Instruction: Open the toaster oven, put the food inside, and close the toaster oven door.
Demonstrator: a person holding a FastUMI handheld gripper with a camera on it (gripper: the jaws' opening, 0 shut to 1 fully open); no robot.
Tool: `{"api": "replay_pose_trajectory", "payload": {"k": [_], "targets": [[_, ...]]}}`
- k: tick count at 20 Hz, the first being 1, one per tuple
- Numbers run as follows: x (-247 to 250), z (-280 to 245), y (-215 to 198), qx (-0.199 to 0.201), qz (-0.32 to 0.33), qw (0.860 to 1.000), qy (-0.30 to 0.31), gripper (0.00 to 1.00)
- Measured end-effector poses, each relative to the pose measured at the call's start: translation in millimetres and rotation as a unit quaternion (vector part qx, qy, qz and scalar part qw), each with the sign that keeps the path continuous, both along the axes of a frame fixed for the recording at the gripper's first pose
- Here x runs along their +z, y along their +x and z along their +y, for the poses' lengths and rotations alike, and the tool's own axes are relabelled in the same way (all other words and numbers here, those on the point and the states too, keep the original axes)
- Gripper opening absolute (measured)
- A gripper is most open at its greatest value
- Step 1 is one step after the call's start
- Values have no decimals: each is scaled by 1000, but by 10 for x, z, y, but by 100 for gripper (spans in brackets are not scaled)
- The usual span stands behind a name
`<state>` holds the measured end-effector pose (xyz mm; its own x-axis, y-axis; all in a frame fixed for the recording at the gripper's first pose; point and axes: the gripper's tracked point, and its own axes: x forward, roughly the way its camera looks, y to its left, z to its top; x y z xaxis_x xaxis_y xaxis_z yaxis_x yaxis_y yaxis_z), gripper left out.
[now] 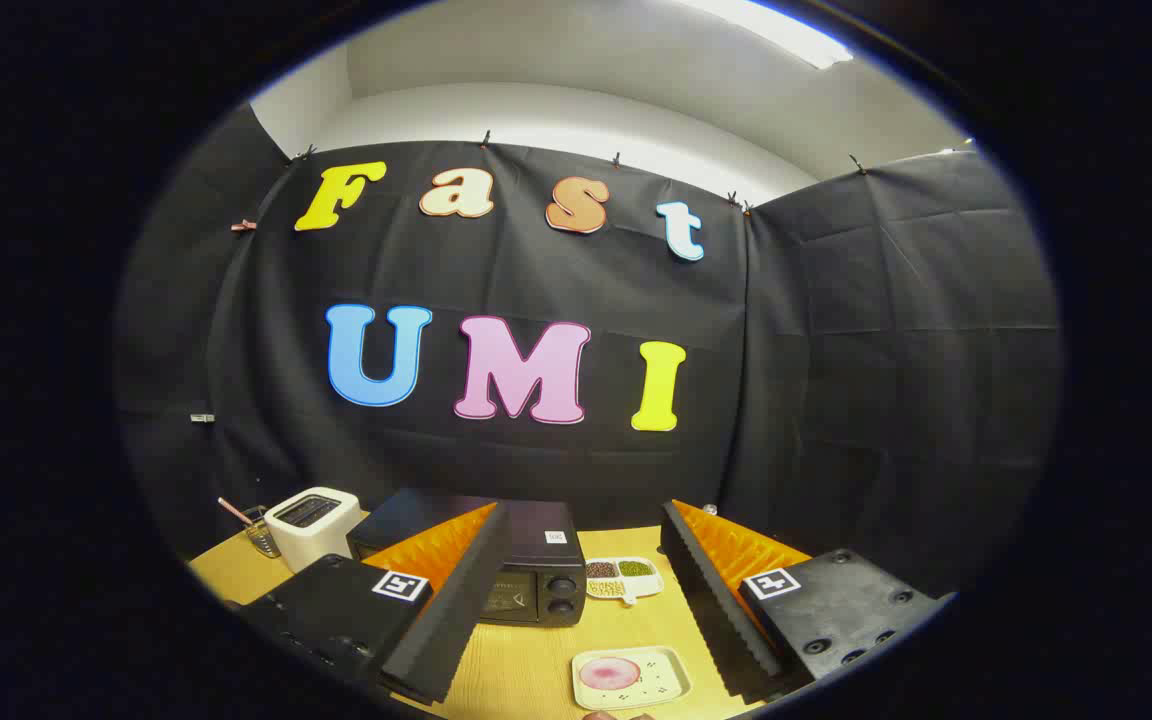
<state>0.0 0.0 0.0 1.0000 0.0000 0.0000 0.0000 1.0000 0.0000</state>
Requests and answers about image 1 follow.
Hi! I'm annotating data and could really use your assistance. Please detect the black toaster oven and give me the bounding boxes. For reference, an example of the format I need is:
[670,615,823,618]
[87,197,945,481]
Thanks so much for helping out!
[348,488,587,629]

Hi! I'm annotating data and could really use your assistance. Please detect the metal strainer pink handle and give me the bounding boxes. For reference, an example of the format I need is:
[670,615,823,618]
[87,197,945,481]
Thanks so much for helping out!
[219,497,282,559]

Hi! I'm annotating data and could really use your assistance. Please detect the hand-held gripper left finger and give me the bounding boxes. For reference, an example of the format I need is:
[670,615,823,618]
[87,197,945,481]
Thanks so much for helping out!
[236,500,515,706]

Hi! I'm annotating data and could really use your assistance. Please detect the white slot toaster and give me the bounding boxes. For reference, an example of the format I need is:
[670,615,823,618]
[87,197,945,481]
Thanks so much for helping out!
[264,487,362,574]

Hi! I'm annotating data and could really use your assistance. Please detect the cream rectangular tray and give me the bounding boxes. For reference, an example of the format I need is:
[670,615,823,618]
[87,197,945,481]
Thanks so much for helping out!
[571,645,694,712]

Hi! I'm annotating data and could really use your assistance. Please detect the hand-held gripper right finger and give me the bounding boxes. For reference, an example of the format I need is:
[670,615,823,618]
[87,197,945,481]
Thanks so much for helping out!
[658,498,959,706]

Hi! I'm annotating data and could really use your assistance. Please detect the white divided bean dish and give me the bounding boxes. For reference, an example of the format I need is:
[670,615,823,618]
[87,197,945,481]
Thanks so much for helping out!
[584,557,664,607]

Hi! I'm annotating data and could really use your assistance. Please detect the pink ham slice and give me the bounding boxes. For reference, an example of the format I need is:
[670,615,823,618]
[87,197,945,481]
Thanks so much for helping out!
[579,657,642,692]

